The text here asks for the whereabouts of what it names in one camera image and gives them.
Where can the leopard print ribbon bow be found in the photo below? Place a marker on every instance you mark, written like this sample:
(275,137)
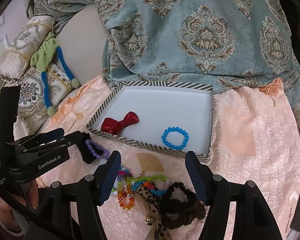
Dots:
(153,217)

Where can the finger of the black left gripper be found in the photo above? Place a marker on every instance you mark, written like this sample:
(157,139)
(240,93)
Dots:
(35,140)
(76,137)

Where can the green and blue plush toy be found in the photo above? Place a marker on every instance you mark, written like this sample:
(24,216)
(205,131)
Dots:
(41,60)

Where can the cream embroidered bolster pillow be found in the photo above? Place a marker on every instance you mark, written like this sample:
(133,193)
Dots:
(16,57)

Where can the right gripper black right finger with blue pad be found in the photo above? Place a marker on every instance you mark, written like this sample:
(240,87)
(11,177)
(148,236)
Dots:
(253,217)

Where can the pink quilted bedspread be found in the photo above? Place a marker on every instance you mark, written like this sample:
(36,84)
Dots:
(255,137)

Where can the dark brown scrunchie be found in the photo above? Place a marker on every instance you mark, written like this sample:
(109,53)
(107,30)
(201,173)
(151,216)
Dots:
(180,206)

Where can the striped white tray box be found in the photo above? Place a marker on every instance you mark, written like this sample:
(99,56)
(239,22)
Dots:
(159,105)

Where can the teal damask blanket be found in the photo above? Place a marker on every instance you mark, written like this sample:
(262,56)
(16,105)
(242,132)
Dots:
(223,43)

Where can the floral embroidered cushion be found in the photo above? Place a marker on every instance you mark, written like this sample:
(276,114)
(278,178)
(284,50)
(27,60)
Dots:
(32,112)

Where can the red bow hair clip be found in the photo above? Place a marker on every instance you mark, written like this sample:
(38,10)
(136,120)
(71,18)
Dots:
(112,126)

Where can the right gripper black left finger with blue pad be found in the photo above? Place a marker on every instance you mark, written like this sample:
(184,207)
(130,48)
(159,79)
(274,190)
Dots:
(71,211)

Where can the beige pillow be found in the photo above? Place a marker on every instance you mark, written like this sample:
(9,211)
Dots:
(82,41)

